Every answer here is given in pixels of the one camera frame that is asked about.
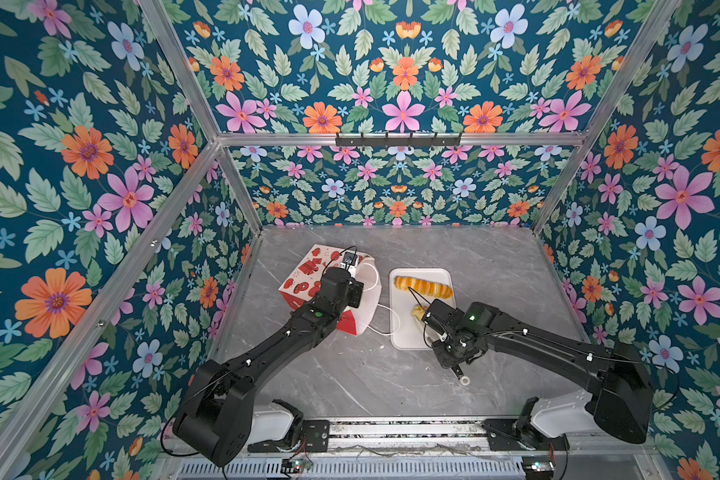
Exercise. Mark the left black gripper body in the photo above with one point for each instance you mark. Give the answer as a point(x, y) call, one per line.
point(352, 297)

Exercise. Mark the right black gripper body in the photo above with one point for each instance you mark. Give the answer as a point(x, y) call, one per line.
point(445, 353)

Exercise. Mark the red and white paper bag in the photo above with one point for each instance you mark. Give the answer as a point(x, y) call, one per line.
point(311, 282)

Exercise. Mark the metal food tongs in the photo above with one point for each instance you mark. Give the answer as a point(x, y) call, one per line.
point(458, 372)

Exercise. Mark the long yellow fake bread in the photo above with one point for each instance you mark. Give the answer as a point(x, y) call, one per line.
point(424, 287)

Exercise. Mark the curved croissant fake bread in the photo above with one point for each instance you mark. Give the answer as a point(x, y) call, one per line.
point(418, 313)

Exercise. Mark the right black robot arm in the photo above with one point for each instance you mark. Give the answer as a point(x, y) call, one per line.
point(615, 391)

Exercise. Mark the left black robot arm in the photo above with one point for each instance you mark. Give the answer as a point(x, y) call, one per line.
point(217, 414)

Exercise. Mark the white rectangular tray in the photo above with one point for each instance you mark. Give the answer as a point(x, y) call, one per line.
point(412, 290)

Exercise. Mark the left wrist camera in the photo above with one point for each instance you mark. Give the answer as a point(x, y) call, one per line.
point(349, 260)

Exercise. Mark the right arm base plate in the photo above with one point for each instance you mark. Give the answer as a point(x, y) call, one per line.
point(503, 434)

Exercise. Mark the aluminium front rail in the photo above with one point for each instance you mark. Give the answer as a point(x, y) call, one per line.
point(459, 435)

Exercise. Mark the black hook rail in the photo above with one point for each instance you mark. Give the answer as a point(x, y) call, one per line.
point(415, 140)

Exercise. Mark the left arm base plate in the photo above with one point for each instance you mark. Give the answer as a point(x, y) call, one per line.
point(310, 435)

